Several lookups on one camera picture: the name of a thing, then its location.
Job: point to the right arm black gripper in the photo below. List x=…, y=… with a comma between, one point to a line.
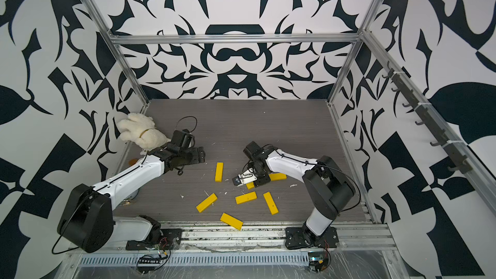
x=261, y=180

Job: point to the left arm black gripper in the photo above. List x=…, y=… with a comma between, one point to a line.
x=197, y=158

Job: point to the yellow block vertical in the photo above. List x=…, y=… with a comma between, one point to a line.
x=209, y=201
x=277, y=177
x=219, y=172

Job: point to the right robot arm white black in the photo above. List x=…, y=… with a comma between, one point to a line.
x=329, y=188

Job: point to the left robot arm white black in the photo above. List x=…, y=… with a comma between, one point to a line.
x=88, y=221

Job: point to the white plush teddy bear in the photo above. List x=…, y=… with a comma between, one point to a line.
x=141, y=130

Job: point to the small brown white plush toy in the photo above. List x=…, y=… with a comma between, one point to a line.
x=133, y=161

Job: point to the yellow block front edge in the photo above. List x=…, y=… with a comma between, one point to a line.
x=231, y=221

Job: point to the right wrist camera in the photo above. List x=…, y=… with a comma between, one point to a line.
x=246, y=177

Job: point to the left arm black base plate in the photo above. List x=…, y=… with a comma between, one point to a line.
x=164, y=239

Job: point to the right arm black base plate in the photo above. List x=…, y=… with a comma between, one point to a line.
x=302, y=238

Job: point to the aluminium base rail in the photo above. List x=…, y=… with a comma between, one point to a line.
x=218, y=237

